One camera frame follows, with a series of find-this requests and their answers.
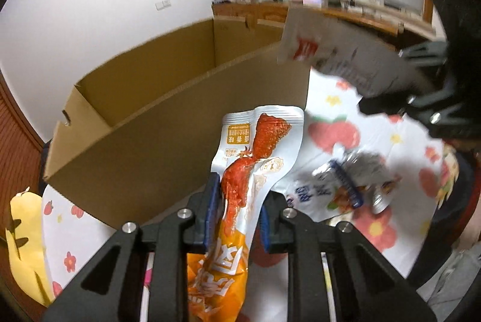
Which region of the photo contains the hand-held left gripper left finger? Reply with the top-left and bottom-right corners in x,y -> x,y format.
41,172 -> 222,322

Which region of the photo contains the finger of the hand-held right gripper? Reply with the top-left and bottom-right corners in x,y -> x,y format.
358,82 -> 470,138
398,40 -> 449,67

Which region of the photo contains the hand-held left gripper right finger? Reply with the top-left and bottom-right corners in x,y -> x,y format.
259,190 -> 438,322

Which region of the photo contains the orange snack packet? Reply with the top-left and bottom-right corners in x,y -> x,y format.
186,105 -> 304,322

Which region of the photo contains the blue white snack packet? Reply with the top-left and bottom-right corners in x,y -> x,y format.
286,159 -> 365,223

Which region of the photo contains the white red-label snack packet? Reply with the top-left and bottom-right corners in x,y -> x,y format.
276,5 -> 433,97

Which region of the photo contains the brown cardboard box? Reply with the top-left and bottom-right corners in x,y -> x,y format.
42,16 -> 312,229

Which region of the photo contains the fruit printed blanket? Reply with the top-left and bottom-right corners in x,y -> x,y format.
39,65 -> 461,322

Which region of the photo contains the silver foil snack packet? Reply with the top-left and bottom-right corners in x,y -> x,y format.
316,149 -> 403,191

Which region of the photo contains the small silver packet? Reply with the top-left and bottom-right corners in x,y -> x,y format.
370,183 -> 399,215

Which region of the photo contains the wooden cabinet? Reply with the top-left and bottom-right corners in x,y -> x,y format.
212,1 -> 438,45

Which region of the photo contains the yellow plush toy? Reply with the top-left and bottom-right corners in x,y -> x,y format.
5,187 -> 55,308

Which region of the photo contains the brown slatted wardrobe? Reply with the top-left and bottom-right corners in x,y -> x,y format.
0,70 -> 46,232

